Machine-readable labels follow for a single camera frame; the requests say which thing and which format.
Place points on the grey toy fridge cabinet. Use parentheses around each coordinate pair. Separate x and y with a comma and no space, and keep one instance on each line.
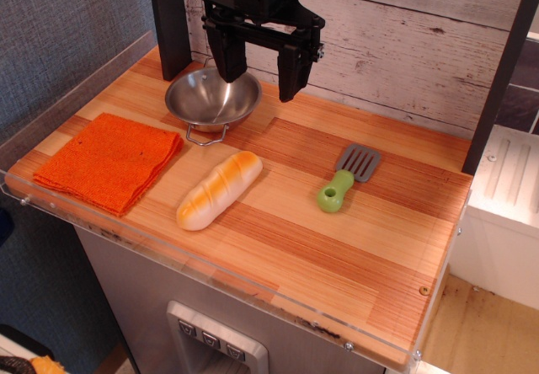
(139,287)

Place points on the white toy sink unit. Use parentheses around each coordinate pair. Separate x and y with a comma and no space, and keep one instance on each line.
(497,244)

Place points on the steel pan with handles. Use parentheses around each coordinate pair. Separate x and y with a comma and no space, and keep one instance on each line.
(210,106)

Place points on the silver dispenser panel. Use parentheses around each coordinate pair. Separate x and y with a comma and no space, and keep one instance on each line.
(202,341)

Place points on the orange folded cloth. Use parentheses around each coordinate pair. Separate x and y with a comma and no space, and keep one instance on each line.
(111,163)

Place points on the orange object bottom left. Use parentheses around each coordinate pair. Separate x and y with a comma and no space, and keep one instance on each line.
(45,365)

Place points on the toy bread loaf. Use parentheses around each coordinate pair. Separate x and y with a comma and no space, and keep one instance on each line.
(218,190)

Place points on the dark shelf post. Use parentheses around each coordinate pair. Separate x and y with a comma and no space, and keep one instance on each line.
(510,56)
(172,36)

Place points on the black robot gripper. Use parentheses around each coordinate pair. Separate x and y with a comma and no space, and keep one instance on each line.
(284,26)

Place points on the clear acrylic edge guard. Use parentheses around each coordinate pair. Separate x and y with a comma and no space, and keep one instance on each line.
(365,276)

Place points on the dark right shelf post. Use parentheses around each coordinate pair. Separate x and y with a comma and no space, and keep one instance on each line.
(510,56)

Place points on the green handled grey spatula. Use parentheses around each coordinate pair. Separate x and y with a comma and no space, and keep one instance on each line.
(357,164)

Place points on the dark left shelf post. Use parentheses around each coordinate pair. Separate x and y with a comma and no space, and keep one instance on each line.
(172,36)

